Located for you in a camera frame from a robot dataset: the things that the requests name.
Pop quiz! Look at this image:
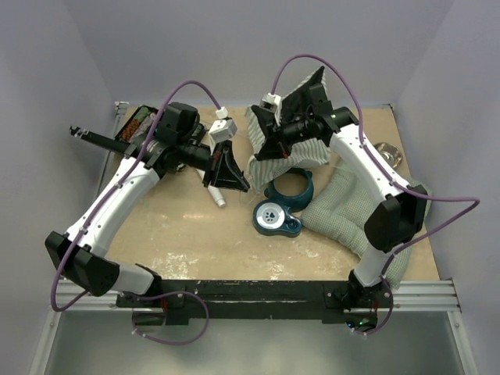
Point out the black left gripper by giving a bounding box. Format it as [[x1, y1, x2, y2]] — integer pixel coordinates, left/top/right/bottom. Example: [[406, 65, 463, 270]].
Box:
[[179, 137, 249, 192]]

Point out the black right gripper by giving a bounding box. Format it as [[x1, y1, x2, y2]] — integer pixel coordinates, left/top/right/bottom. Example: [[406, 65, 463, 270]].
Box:
[[257, 112, 314, 161]]

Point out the green striped pet tent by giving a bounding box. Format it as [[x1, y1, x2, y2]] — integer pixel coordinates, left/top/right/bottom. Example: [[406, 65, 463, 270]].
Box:
[[245, 66, 330, 192]]

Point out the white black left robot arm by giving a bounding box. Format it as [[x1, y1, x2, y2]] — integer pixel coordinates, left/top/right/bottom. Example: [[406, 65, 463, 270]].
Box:
[[45, 102, 250, 306]]

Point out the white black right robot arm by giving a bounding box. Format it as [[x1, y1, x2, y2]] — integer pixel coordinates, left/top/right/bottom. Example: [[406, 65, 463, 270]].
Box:
[[251, 84, 427, 307]]

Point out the teal pet bowl stand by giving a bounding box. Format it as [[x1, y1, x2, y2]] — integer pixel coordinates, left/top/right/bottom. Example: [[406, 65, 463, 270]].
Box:
[[252, 168, 314, 238]]

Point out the green checkered pet cushion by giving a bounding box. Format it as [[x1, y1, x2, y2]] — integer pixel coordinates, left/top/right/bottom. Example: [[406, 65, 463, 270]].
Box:
[[301, 162, 439, 287]]

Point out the steel pet bowl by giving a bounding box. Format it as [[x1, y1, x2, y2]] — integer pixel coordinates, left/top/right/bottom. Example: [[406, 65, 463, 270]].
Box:
[[374, 142, 403, 169]]

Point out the white toy microphone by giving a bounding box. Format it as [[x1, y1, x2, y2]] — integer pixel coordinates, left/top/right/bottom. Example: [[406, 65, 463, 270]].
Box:
[[207, 185, 226, 208]]

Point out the black poker chip case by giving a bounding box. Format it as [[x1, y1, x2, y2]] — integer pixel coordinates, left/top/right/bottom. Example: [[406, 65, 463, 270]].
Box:
[[68, 104, 206, 155]]

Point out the green yellow chip stack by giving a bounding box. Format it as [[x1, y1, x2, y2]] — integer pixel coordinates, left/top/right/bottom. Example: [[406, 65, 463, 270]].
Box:
[[134, 106, 155, 123]]

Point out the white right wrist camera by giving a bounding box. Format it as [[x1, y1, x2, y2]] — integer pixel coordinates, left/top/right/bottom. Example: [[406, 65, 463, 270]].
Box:
[[259, 93, 282, 123]]

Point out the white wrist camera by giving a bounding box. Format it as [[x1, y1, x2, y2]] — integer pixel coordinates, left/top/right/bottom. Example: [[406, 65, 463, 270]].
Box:
[[259, 93, 282, 123], [209, 106, 238, 145]]

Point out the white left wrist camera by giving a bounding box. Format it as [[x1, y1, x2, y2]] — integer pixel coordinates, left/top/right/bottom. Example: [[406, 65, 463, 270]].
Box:
[[209, 106, 238, 145]]

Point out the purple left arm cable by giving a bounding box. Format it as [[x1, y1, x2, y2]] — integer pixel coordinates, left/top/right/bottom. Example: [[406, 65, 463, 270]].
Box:
[[51, 80, 226, 313]]

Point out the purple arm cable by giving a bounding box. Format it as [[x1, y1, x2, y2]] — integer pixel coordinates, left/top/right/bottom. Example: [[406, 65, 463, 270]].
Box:
[[271, 53, 480, 282], [51, 80, 226, 313]]

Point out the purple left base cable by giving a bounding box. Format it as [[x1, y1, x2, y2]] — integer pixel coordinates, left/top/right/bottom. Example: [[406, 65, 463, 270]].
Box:
[[131, 287, 211, 345]]

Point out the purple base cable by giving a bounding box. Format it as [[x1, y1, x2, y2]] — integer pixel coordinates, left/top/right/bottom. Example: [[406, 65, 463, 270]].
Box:
[[349, 279, 395, 337], [131, 287, 211, 345]]

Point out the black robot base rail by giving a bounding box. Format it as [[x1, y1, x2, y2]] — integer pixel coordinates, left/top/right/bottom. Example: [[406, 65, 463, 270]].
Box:
[[116, 280, 393, 327]]

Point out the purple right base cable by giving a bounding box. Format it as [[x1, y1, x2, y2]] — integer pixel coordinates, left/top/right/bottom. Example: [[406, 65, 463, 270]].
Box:
[[349, 279, 395, 337]]

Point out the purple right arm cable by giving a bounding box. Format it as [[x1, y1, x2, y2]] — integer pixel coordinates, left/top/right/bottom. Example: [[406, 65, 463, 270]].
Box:
[[271, 53, 480, 282]]

